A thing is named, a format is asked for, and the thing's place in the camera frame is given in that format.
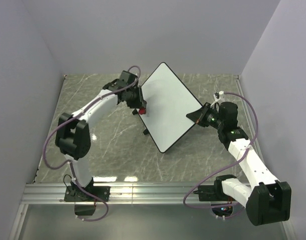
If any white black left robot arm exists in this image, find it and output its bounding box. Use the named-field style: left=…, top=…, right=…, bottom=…
left=55, top=70, right=147, bottom=201

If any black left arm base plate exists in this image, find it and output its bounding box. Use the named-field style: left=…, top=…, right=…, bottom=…
left=63, top=174, right=111, bottom=217

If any aluminium table edge rail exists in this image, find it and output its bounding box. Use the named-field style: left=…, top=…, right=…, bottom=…
left=10, top=182, right=252, bottom=240

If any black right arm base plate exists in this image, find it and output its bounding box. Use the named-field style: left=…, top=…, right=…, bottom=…
left=196, top=183, right=240, bottom=218

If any white whiteboard black frame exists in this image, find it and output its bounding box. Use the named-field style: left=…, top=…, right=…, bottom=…
left=140, top=62, right=202, bottom=153

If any red black whiteboard eraser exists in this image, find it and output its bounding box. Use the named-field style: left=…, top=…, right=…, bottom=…
left=138, top=107, right=147, bottom=115

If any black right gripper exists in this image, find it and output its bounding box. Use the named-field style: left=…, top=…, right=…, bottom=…
left=186, top=103, right=224, bottom=131

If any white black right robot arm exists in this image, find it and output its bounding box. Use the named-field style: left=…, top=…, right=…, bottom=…
left=186, top=101, right=291, bottom=226

